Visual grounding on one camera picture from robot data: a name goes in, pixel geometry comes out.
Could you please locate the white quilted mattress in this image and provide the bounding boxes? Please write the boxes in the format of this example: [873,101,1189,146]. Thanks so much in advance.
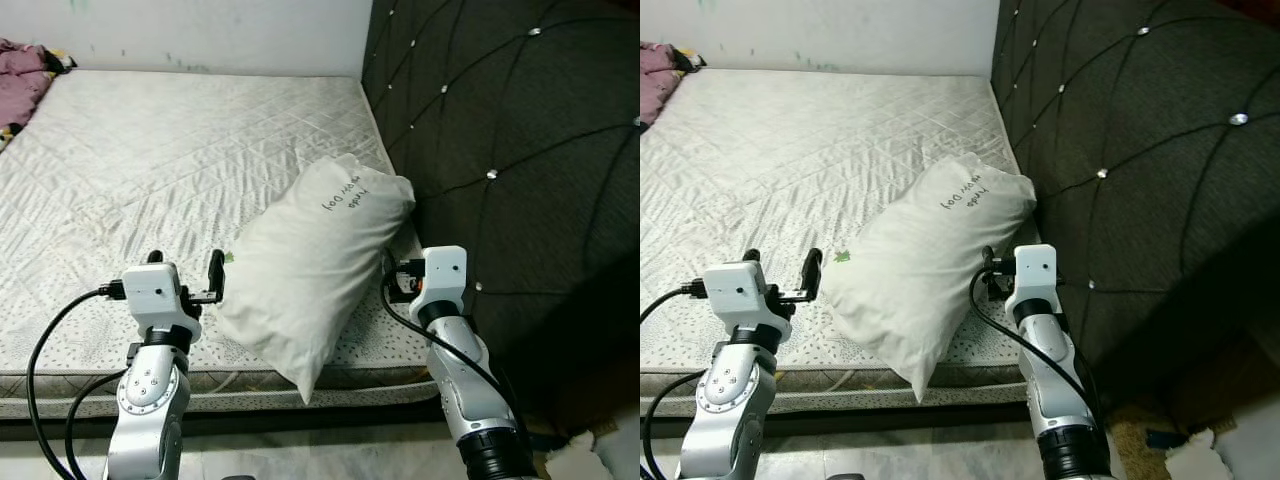
[640,70,1031,416]
[0,70,441,416]

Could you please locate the white scalloped board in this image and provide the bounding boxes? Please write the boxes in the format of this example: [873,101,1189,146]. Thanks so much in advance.
[1165,430,1241,480]
[545,435,601,480]

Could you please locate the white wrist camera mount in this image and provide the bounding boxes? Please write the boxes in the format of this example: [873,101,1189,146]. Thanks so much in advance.
[410,246,468,326]
[1005,244,1059,321]
[702,260,791,341]
[123,262,201,341]

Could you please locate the black tufted headboard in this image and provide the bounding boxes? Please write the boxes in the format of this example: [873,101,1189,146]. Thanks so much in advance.
[362,0,641,441]
[990,0,1280,401]

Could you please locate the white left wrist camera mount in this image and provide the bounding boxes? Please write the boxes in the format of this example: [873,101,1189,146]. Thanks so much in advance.
[123,262,201,341]
[702,260,791,341]

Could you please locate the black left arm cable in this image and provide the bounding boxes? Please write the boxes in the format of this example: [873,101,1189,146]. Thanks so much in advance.
[640,282,711,480]
[25,283,129,480]

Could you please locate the maroon blanket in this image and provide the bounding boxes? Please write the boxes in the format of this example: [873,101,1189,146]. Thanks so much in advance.
[640,42,683,126]
[0,38,56,141]

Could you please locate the brown rug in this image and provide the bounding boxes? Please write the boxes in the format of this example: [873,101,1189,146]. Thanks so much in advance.
[1105,395,1280,480]
[540,405,641,471]

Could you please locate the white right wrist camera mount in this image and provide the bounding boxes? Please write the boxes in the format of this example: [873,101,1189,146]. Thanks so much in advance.
[410,246,468,326]
[1005,244,1059,321]

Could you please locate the white pillow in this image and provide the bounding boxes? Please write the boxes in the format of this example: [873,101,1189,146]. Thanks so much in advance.
[822,152,1038,404]
[215,152,416,404]

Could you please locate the dark bed base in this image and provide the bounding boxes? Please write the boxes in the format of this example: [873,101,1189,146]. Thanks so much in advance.
[0,400,471,443]
[640,400,1041,443]

